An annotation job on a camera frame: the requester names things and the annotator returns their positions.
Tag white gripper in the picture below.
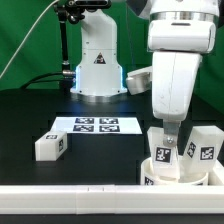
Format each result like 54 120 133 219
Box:
152 52 202 147

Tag black cables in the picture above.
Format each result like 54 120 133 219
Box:
19 71 76 90

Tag white L-shaped fence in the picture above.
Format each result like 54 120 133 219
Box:
0 164 224 214

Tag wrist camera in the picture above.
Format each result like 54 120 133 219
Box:
126 66 152 95

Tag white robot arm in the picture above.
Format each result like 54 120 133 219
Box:
71 0 220 146

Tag white marker sheet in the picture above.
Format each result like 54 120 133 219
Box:
51 117 142 134

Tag black camera stand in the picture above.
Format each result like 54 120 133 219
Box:
54 0 85 91

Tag white cable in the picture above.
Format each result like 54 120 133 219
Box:
0 0 61 80

